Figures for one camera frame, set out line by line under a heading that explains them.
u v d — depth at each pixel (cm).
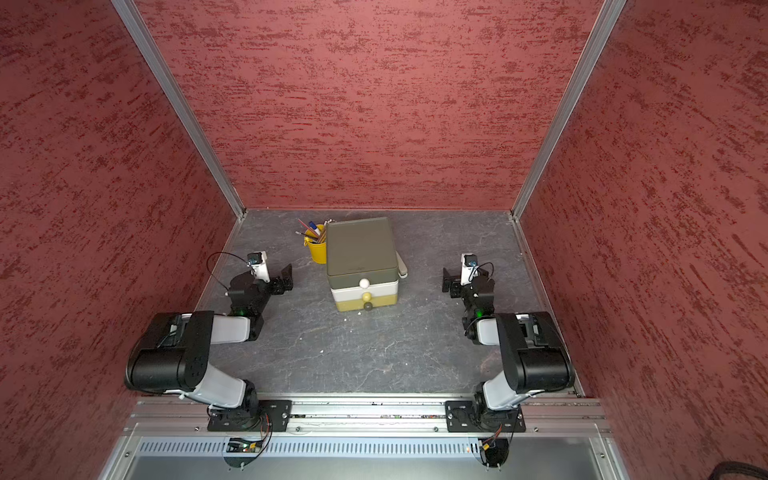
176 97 86
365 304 90
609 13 71
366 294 85
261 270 81
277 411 75
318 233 101
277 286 84
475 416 67
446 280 91
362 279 79
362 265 79
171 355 46
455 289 83
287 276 87
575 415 76
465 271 82
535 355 46
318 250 100
